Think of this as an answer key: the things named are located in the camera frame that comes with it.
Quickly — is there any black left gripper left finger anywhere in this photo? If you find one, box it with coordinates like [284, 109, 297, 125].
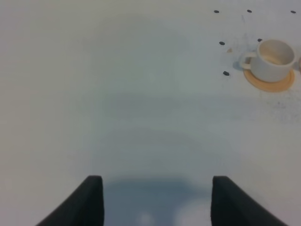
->
[38, 176, 104, 226]

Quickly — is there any white left teacup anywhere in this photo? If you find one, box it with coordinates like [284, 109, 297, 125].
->
[239, 40, 296, 83]

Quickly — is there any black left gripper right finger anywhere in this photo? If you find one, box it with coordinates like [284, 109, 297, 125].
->
[210, 176, 286, 226]

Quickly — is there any orange left cup coaster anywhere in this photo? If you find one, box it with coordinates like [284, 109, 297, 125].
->
[244, 69, 295, 93]

